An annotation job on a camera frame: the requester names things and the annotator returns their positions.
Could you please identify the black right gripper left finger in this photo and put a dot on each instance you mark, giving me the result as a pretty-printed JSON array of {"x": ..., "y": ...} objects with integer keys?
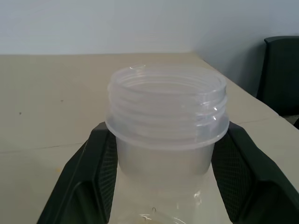
[{"x": 84, "y": 177}]

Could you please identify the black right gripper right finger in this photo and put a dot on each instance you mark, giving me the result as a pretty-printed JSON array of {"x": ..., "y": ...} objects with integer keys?
[{"x": 252, "y": 182}]

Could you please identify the clear plastic threaded jar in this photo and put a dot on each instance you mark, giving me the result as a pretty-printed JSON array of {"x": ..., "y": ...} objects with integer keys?
[{"x": 163, "y": 130}]

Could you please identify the dark green chair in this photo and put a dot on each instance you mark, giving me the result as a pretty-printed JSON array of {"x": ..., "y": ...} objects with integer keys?
[{"x": 280, "y": 77}]

